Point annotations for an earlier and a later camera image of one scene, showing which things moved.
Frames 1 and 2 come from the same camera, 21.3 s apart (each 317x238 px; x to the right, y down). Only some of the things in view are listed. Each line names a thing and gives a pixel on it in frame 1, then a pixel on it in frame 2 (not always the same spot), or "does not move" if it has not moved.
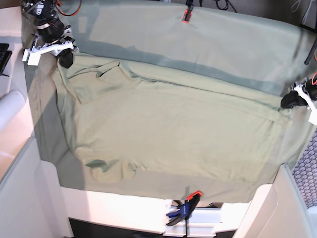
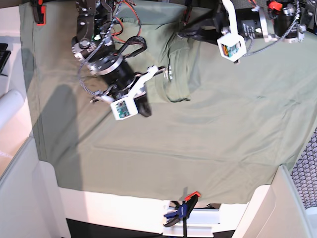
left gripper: [49, 34] -> [122, 86]
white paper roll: [10, 104] does not move
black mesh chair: [305, 173] does not move
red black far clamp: [188, 11] does not move
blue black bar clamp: [186, 209] does not move
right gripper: [308, 90] -> [211, 27]
